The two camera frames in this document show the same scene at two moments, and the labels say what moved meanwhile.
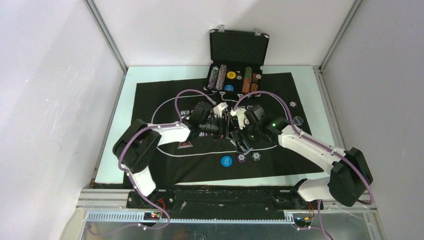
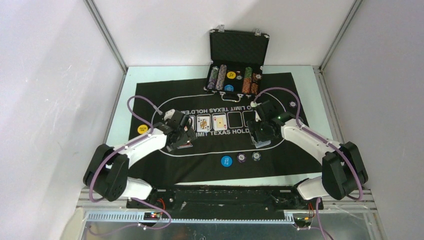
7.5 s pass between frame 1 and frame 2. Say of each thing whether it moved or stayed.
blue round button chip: stayed
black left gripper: moved
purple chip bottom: stayed
